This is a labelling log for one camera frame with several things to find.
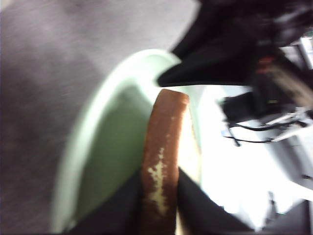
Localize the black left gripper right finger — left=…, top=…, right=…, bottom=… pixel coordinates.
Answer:
left=176, top=166, right=254, bottom=235

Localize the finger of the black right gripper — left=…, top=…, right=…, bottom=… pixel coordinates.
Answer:
left=157, top=48, right=256, bottom=87
left=170, top=0, right=255, bottom=61

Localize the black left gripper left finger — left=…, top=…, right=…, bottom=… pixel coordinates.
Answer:
left=69, top=168, right=147, bottom=235

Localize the pale green round plate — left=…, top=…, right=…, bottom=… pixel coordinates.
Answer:
left=50, top=48, right=204, bottom=234

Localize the toasted bread slice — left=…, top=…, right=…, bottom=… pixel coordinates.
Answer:
left=140, top=89, right=201, bottom=235

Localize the thin black cable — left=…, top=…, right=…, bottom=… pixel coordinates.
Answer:
left=224, top=121, right=306, bottom=147

